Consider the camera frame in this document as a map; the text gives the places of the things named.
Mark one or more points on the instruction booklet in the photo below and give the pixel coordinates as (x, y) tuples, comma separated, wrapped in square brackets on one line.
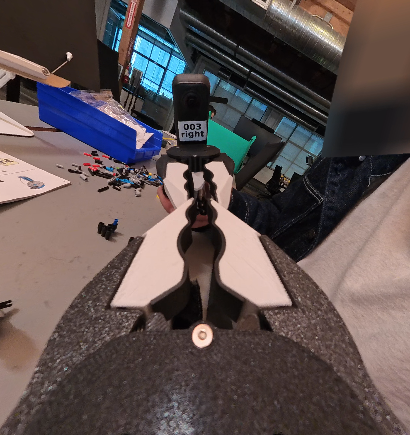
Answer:
[(21, 180)]

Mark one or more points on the dark monitor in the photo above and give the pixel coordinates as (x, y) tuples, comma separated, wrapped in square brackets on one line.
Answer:
[(256, 136)]

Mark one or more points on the grey desk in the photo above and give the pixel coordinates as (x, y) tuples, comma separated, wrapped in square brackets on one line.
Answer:
[(55, 255)]

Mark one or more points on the person's right forearm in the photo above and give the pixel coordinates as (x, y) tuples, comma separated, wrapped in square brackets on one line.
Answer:
[(259, 214)]

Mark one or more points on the blue bin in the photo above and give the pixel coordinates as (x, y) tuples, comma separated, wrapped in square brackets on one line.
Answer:
[(89, 125)]

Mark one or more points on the white paper scraps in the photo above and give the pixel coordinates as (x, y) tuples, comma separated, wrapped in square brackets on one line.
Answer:
[(143, 137)]

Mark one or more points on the teal bin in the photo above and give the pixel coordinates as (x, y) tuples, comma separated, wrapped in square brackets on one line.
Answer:
[(228, 142)]

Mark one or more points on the dark denim jacket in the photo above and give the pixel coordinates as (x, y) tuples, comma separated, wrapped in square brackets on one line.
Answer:
[(327, 197)]

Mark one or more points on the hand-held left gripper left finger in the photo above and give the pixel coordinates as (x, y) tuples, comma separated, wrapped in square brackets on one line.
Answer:
[(154, 268)]

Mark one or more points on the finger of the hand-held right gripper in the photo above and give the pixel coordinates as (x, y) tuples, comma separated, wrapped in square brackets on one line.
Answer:
[(174, 183), (223, 183)]

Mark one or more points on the black office chair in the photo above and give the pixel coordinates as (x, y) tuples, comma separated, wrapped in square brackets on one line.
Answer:
[(279, 180)]

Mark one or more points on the person's white shirt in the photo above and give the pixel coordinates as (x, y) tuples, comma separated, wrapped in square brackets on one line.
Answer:
[(378, 289)]

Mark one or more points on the person's right hand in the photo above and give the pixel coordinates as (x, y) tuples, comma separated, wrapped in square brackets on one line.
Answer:
[(165, 200)]

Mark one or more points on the black connector with blue pin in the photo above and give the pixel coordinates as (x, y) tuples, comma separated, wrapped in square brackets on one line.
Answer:
[(202, 205), (108, 229)]

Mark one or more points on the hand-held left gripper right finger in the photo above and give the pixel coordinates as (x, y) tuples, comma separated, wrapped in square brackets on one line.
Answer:
[(249, 268)]

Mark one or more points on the crumpled clear plastic bag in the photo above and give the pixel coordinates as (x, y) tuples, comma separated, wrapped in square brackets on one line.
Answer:
[(106, 108)]

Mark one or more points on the red fire extinguisher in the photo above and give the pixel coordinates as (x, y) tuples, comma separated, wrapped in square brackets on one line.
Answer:
[(126, 73)]

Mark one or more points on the pile of small building parts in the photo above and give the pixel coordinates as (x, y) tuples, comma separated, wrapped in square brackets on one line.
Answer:
[(123, 176)]

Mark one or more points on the wooden post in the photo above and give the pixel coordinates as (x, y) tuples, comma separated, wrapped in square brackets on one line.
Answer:
[(130, 34)]

